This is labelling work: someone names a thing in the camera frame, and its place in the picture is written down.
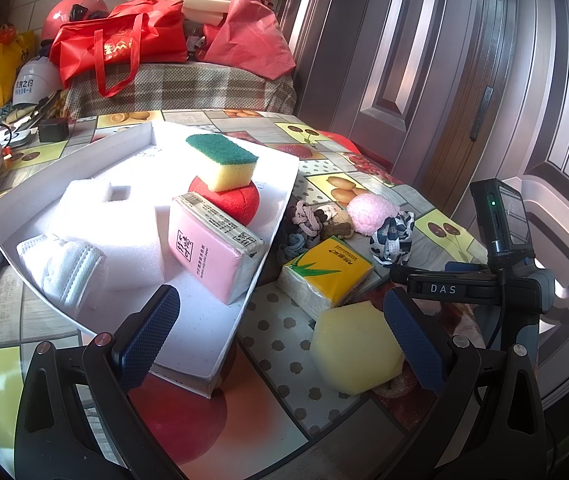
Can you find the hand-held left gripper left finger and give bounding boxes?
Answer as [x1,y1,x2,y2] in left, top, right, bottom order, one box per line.
[14,284,181,480]

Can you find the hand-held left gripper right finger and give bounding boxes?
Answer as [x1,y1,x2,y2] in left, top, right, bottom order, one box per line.
[383,287,548,480]

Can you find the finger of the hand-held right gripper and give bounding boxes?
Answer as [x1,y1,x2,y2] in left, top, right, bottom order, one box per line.
[389,265,498,306]
[445,260,491,275]

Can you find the pale yellow sponge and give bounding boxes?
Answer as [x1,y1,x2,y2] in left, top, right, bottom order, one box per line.
[311,302,406,395]

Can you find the white foam block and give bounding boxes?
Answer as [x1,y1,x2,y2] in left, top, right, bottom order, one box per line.
[84,204,172,292]

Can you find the pink tissue packet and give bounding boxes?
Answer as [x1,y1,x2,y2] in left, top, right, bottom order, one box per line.
[168,192,266,306]

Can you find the white face mask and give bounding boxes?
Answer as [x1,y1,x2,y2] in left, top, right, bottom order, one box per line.
[16,234,106,312]

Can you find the yellow and green scouring sponge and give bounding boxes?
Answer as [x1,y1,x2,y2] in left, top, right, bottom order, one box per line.
[185,132,260,194]

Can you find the white cardboard box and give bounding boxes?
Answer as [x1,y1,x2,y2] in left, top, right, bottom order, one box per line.
[0,120,300,399]

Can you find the black and white scrunchie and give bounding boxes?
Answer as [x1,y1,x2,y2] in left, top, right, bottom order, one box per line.
[369,211,416,267]

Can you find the pink fluffy puff ball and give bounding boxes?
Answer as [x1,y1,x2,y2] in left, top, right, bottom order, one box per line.
[347,193,391,236]

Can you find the yellow tissue packet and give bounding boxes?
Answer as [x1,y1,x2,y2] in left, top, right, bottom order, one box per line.
[276,236,376,322]

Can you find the fruit print tablecloth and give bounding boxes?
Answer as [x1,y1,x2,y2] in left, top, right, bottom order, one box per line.
[0,107,511,480]

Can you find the white foam piece with hole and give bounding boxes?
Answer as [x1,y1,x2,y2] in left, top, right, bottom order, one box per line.
[58,179,161,242]

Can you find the red round sponge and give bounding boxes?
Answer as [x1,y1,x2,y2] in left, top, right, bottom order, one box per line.
[188,174,261,227]

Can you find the brown metal door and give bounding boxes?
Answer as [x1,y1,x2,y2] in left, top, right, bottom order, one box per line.
[289,0,569,413]

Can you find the black power adapter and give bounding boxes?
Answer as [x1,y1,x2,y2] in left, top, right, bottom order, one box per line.
[38,119,69,144]

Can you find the plaid cloth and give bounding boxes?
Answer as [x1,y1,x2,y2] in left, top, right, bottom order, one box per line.
[61,61,299,119]

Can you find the white helmet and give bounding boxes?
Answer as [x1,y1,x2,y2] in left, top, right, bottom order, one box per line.
[11,54,64,109]

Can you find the red tote bag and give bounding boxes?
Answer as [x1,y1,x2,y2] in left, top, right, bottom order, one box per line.
[48,0,188,99]

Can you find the yellow shopping bag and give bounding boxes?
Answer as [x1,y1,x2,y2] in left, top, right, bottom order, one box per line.
[0,26,36,112]

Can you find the red plastic bag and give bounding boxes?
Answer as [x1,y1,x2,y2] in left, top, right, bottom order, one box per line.
[201,0,299,81]

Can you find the red helmet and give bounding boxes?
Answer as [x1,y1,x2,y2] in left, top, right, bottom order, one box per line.
[40,0,126,44]

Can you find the blue grey hair tie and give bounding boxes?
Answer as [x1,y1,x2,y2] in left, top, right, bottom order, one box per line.
[279,230,316,264]

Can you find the dark door handle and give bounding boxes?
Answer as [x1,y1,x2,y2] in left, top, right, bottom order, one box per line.
[470,85,495,143]

